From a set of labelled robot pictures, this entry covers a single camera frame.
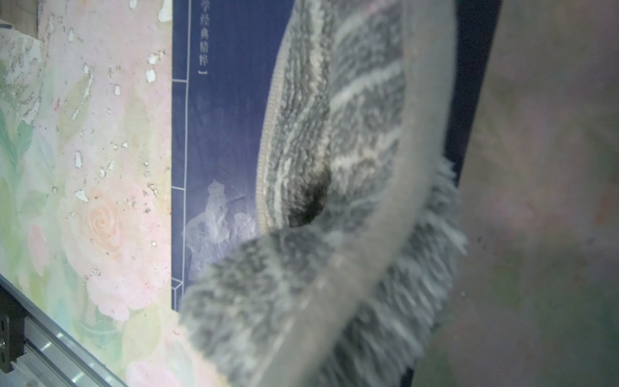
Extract grey striped cleaning cloth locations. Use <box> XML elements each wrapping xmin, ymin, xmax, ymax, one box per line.
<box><xmin>180</xmin><ymin>1</ymin><xmax>467</xmax><ymax>386</ymax></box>

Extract blue book Yuewei notes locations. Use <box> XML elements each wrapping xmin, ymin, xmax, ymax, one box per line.
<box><xmin>171</xmin><ymin>0</ymin><xmax>504</xmax><ymax>313</ymax></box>

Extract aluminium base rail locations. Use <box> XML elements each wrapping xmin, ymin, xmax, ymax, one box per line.
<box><xmin>1</xmin><ymin>277</ymin><xmax>126</xmax><ymax>387</ymax></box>

